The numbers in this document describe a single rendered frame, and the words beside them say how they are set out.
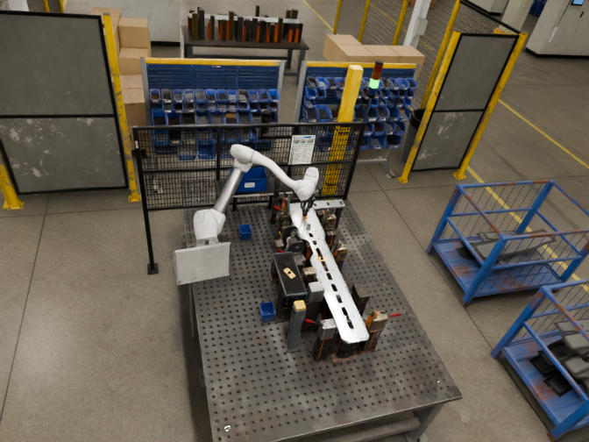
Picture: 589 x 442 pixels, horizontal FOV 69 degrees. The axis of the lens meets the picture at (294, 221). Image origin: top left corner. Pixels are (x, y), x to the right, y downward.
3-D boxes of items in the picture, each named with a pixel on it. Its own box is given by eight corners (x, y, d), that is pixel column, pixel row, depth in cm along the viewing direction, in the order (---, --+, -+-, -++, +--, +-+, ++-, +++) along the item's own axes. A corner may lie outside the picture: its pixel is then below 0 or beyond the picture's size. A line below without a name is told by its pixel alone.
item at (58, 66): (141, 193, 502) (117, 10, 372) (141, 201, 492) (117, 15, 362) (10, 202, 463) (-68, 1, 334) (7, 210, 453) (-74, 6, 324)
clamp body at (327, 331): (329, 360, 287) (339, 328, 264) (313, 363, 284) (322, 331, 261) (323, 347, 294) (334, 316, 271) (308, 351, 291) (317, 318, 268)
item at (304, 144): (311, 164, 384) (316, 133, 364) (287, 165, 378) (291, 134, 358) (310, 163, 386) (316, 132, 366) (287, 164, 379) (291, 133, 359)
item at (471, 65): (400, 183, 588) (454, 32, 459) (396, 177, 598) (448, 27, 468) (464, 179, 618) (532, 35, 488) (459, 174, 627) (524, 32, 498)
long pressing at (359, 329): (374, 338, 270) (375, 338, 269) (341, 345, 264) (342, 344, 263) (309, 202, 368) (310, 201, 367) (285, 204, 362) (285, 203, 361)
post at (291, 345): (297, 351, 290) (307, 310, 261) (287, 352, 288) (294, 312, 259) (294, 341, 295) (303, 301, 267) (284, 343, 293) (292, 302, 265)
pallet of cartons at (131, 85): (154, 155, 564) (146, 78, 496) (87, 160, 536) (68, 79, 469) (145, 111, 646) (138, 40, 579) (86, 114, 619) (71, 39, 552)
